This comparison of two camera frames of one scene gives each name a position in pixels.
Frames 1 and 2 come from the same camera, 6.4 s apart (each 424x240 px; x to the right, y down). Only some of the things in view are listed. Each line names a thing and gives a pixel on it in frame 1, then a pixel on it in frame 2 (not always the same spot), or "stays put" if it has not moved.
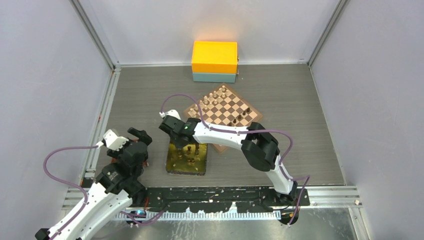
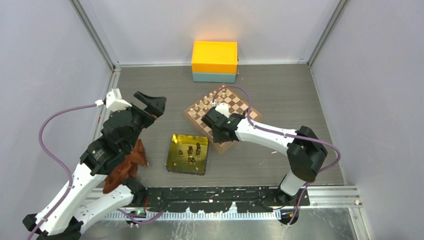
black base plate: (219, 199) stays put
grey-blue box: (215, 77) stays put
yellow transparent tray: (184, 161) stays put
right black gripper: (176, 144) to (217, 139)
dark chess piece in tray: (190, 161) stays put
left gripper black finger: (141, 135) to (156, 105)
